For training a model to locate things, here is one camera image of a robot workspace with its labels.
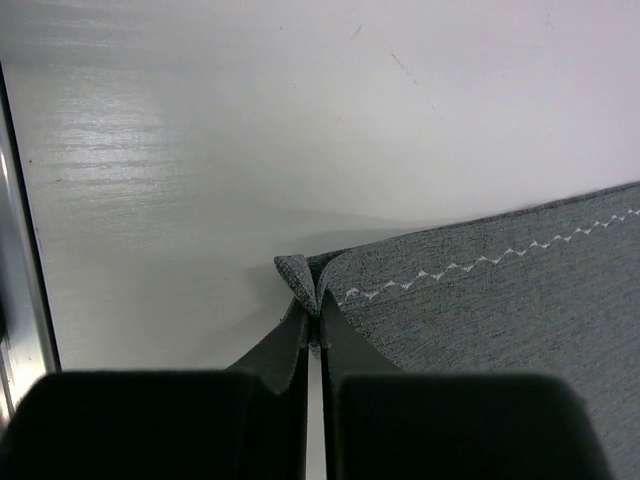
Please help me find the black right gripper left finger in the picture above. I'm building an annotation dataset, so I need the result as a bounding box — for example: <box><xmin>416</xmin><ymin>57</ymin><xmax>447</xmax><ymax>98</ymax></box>
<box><xmin>1</xmin><ymin>302</ymin><xmax>309</xmax><ymax>479</ymax></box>

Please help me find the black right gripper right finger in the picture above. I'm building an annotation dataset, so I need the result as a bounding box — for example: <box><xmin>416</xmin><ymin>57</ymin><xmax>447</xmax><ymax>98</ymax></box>
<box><xmin>318</xmin><ymin>294</ymin><xmax>612</xmax><ymax>479</ymax></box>

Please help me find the grey cloth napkin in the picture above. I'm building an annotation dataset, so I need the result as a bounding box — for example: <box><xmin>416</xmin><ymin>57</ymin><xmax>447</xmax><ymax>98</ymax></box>
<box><xmin>274</xmin><ymin>183</ymin><xmax>639</xmax><ymax>479</ymax></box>

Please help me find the aluminium right side rail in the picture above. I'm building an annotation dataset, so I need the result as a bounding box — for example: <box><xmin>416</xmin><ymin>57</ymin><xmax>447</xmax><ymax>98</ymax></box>
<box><xmin>1</xmin><ymin>79</ymin><xmax>61</xmax><ymax>431</ymax></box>

